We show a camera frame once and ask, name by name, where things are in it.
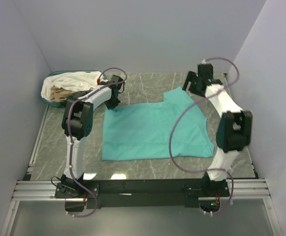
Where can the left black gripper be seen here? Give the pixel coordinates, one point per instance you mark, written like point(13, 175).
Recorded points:
point(110, 106)

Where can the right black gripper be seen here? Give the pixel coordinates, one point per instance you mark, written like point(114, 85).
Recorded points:
point(191, 77)

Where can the teal t shirt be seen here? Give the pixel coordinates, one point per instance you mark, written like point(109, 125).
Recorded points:
point(147, 131)

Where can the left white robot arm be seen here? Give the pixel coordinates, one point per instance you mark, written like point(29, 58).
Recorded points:
point(77, 124)

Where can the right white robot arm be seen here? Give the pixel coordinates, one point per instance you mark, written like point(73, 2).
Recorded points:
point(235, 127)

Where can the black t shirt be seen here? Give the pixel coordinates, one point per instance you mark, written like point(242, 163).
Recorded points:
point(73, 97)

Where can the white t shirt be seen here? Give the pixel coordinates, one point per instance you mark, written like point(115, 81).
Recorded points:
point(70, 81)

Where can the teal laundry basket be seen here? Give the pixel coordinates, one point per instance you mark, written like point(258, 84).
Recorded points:
point(57, 104)

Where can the tan t shirt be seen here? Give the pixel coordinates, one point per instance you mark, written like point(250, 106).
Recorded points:
point(59, 94)

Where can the black base beam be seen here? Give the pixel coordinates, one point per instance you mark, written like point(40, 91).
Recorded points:
point(141, 193)

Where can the aluminium frame rail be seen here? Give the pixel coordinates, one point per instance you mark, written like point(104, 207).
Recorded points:
point(27, 190)

